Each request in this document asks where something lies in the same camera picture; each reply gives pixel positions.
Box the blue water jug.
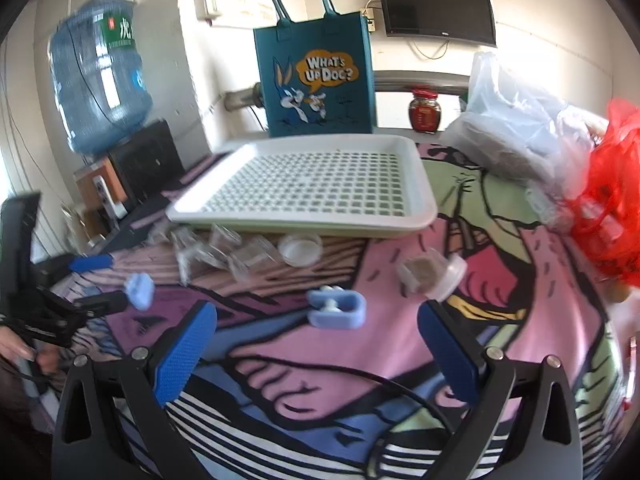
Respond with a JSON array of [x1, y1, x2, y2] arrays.
[[48, 0, 153, 156]]

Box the clear round plastic lid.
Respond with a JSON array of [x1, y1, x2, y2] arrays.
[[278, 234, 323, 268]]

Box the red-lidded sauce jar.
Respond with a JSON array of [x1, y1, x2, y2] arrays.
[[409, 87, 442, 133]]

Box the red plastic bag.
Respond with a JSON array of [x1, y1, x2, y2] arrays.
[[570, 99, 639, 287]]

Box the clear jar with brown contents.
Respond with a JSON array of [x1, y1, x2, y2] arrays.
[[397, 248, 468, 302]]

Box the clear plastic bag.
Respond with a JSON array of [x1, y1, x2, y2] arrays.
[[442, 52, 608, 198]]

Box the white perforated plastic tray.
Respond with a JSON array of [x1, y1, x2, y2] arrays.
[[166, 133, 438, 238]]

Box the colourful cartoon bed blanket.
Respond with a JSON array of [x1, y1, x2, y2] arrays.
[[56, 144, 624, 479]]

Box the teal Bugs Bunny tote bag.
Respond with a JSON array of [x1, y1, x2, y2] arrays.
[[254, 0, 375, 138]]

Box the large light-blue plastic clip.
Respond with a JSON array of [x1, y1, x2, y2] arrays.
[[306, 286, 367, 330]]

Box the person's left hand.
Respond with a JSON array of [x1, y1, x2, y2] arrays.
[[0, 326, 60, 375]]

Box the metal bed rail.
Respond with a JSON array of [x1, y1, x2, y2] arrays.
[[223, 70, 471, 113]]

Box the clear sachet with brown cube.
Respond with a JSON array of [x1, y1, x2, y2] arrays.
[[228, 235, 280, 282]]

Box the black water dispenser cabinet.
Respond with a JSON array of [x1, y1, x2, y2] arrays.
[[72, 119, 187, 221]]

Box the small light-blue plastic clip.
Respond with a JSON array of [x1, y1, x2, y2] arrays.
[[124, 273, 155, 311]]

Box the black wall monitor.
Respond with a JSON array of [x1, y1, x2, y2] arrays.
[[381, 0, 497, 47]]

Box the clear packets beside red bag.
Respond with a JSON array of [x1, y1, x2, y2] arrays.
[[525, 182, 573, 231]]

